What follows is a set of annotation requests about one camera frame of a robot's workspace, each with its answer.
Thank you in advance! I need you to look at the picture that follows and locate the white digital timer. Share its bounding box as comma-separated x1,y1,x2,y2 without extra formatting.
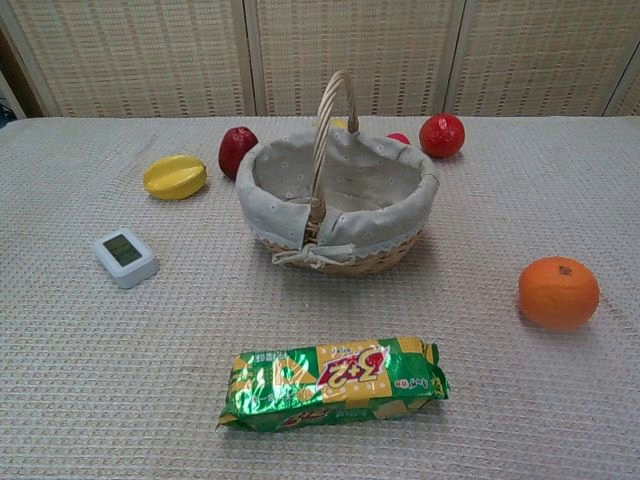
92,228,161,290

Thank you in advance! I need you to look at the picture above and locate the wicker basket with cloth lining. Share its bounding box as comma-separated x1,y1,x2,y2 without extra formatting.
235,69,441,276

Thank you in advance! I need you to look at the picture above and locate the beige woven tablecloth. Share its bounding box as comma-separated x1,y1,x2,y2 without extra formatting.
0,115,640,480

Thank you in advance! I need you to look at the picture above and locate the green cracker packet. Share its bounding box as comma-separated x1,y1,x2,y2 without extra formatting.
216,337,450,433

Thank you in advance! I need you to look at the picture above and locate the bright red round fruit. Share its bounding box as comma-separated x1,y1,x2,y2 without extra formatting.
418,113,466,159

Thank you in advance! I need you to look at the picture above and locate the dark red apple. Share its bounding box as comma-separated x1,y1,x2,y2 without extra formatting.
217,126,260,181

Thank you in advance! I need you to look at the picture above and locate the orange fruit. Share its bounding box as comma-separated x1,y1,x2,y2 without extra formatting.
517,256,601,331

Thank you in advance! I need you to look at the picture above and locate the yellow starfruit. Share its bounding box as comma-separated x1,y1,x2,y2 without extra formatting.
142,154,208,202

